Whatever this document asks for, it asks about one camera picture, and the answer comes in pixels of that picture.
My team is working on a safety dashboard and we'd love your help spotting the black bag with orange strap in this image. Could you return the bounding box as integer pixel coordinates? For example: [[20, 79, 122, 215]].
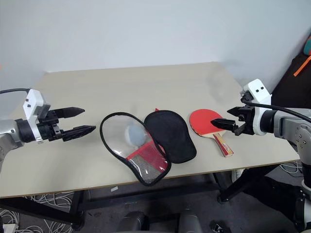
[[270, 51, 311, 110]]

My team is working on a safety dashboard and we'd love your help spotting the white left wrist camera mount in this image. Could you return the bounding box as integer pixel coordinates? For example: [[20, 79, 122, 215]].
[[22, 89, 52, 144]]

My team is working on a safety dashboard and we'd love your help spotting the red table tennis paddle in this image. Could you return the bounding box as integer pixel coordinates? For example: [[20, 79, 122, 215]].
[[189, 109, 235, 158]]

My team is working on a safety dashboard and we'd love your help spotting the teal round object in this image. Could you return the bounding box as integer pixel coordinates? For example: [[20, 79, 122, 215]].
[[303, 35, 311, 56]]

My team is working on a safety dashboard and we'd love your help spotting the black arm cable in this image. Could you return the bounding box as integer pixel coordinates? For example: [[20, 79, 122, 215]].
[[0, 88, 30, 96], [242, 100, 311, 123]]

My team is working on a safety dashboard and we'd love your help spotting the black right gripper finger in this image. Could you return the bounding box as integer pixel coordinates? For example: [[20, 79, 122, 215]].
[[226, 106, 244, 117], [210, 118, 238, 133]]

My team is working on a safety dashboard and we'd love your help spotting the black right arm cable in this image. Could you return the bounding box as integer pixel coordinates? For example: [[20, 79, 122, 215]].
[[242, 100, 311, 123]]

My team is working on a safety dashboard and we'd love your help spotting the white floor cable tangle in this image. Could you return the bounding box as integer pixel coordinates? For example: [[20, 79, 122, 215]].
[[0, 190, 75, 233]]

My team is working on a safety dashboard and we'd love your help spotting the dark rounded shape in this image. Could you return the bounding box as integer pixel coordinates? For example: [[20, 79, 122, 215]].
[[178, 207, 203, 233], [123, 210, 149, 233]]

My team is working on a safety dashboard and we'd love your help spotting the silver robot torso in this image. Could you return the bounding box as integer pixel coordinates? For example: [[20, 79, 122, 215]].
[[291, 162, 311, 233]]

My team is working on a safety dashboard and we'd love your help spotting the white power strip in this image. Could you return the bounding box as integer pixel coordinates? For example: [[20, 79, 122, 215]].
[[230, 168, 244, 183]]

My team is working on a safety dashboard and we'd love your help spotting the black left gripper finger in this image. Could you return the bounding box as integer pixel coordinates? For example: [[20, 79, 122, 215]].
[[62, 125, 97, 142], [57, 106, 86, 120]]

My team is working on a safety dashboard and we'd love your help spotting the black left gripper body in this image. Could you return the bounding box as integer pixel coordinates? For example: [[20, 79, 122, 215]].
[[36, 104, 65, 143]]

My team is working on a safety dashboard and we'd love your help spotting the black metal table frame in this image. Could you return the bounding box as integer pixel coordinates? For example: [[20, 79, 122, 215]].
[[0, 164, 300, 230]]

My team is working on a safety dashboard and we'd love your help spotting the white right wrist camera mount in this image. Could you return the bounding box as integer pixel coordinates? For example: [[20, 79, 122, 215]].
[[240, 78, 272, 136]]

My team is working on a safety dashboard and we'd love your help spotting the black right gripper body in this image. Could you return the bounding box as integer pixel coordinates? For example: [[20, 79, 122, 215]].
[[234, 106, 256, 136]]

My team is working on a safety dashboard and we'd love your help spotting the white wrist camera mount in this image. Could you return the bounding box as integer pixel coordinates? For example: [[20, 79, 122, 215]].
[[22, 89, 52, 144], [240, 78, 272, 136]]

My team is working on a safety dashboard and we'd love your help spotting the small black floor object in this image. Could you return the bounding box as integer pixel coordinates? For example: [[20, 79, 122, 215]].
[[209, 220, 224, 233]]

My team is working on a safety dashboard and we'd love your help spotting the black and clear paddle case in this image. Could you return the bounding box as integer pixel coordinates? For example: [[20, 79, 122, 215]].
[[100, 108, 197, 187]]

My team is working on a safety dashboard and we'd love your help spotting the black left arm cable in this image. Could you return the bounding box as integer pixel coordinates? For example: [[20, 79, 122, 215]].
[[0, 88, 30, 96]]

